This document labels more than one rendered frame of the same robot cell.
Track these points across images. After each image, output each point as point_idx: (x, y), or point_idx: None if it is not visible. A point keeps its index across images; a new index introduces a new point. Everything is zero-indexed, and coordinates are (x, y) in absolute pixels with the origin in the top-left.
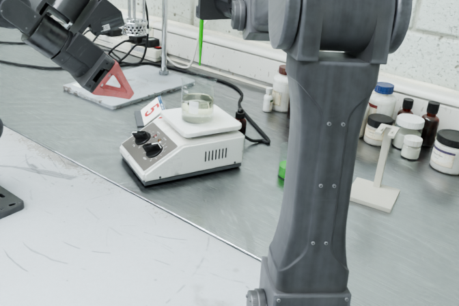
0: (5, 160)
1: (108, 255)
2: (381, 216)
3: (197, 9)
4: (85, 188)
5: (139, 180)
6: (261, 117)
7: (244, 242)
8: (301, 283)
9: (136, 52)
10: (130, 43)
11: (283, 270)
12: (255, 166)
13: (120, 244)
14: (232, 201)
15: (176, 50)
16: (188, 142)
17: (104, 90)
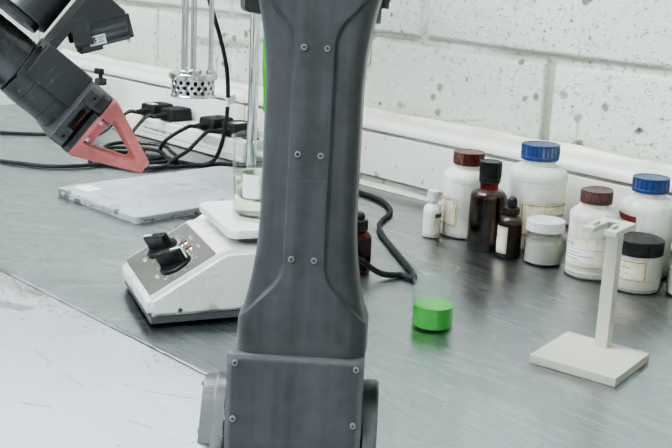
0: None
1: (48, 410)
2: (594, 391)
3: None
4: (43, 322)
5: (145, 318)
6: (415, 244)
7: None
8: (276, 335)
9: (210, 147)
10: (202, 131)
11: (245, 311)
12: (373, 310)
13: (75, 397)
14: None
15: None
16: (236, 248)
17: (91, 150)
